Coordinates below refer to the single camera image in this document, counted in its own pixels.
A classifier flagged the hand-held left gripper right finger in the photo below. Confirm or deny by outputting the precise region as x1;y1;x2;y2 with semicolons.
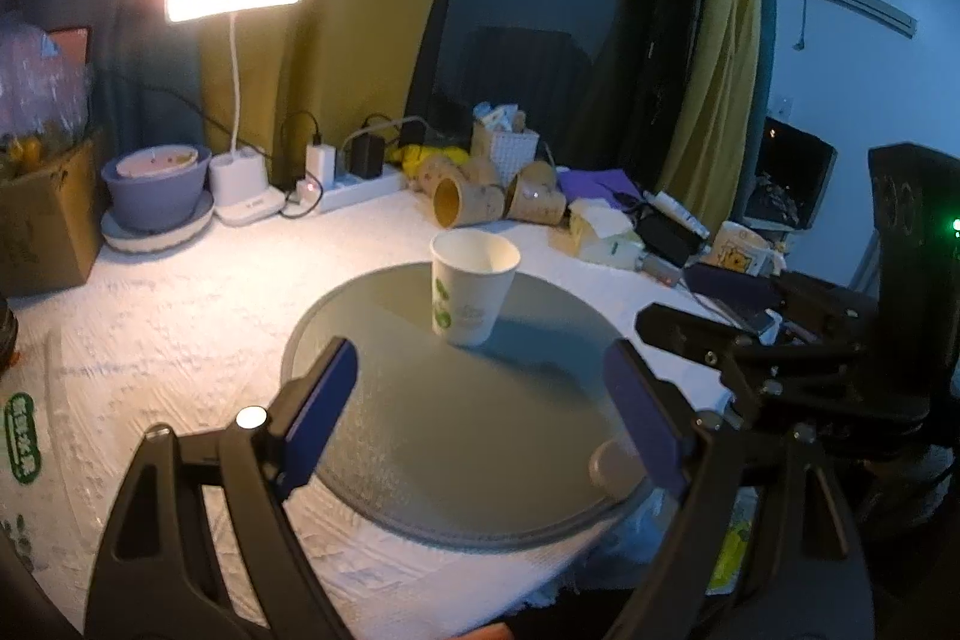
604;338;877;640

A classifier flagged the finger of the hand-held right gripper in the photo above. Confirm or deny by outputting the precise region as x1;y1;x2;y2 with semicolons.
685;263;880;320
635;302;871;390

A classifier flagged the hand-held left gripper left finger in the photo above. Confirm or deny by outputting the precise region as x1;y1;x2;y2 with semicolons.
82;336;359;640

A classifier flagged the white paper cup green print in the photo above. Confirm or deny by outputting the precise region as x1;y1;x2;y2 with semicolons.
430;230;521;347

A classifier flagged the white cartoon mug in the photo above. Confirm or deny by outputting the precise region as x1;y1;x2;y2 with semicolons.
705;220;785;278

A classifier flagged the small white round cap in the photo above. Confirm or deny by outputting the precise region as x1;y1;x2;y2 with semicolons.
588;437;640;498

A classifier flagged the black pouch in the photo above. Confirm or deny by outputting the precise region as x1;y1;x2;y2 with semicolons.
634;212;700;268

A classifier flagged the white tube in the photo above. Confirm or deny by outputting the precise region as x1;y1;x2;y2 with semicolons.
651;190;710;241

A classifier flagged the black monitor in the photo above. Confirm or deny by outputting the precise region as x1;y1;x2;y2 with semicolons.
741;116;839;233

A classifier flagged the tissue pack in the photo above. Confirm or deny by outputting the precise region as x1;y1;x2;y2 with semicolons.
566;197;647;271

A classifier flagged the grey round tray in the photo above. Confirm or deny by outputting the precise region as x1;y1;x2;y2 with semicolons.
281;261;732;547

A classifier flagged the yellow green packet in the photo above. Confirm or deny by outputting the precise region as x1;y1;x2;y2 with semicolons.
707;503;753;597

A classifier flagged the white textured tablecloth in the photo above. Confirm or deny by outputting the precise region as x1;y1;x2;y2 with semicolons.
0;184;751;635

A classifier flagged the purple cloth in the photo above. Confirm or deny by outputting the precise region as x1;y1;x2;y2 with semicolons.
556;167;643;211

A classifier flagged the white power strip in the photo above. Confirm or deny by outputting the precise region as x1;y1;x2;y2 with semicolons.
281;167;407;216

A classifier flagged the yellow curtain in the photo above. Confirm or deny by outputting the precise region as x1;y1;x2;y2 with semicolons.
658;0;767;230
196;0;482;187

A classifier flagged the white charger plug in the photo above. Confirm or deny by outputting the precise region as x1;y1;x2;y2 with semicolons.
305;142;339;188

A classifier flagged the white round plate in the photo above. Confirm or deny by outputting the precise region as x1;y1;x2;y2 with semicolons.
100;191;217;256

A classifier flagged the black power adapter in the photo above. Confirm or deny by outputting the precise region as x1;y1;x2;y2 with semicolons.
352;131;388;181

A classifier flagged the white woven basket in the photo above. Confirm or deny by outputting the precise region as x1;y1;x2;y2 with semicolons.
470;101;541;181

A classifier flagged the yellow cloth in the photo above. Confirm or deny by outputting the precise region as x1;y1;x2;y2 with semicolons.
388;143;467;178

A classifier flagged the purple bowl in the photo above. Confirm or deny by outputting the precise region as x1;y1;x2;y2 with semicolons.
101;143;212;232

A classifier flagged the cardboard box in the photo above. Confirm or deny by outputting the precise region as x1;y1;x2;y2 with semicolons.
0;128;106;301

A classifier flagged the clear plastic bag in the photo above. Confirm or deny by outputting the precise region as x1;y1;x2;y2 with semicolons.
0;14;96;163

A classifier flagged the black cable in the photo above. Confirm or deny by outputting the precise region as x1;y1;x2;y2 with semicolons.
105;74;305;193

